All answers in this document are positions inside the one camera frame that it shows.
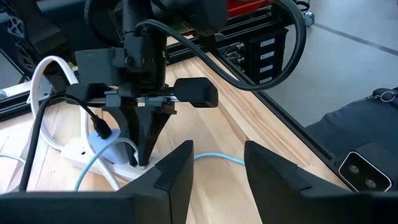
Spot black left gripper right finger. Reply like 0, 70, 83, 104
244, 140, 398, 224

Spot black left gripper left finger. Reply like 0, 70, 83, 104
0, 139, 195, 224

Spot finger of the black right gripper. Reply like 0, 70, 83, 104
106, 106, 140, 167
137, 106, 174, 167

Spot light blue USB charger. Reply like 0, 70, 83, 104
86, 128, 132, 166

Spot white power strip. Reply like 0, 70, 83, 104
60, 136, 163, 183

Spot white charging cable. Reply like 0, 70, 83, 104
0, 136, 246, 192

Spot short black USB cable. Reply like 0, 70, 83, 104
18, 93, 113, 193

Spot black smartphone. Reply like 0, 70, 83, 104
338, 150, 394, 194

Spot person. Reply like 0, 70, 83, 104
303, 86, 398, 193

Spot black drawer cabinet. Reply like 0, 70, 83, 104
244, 27, 289, 87

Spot metal key ring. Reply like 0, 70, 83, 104
372, 87, 398, 104

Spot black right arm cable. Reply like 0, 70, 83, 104
134, 0, 308, 92

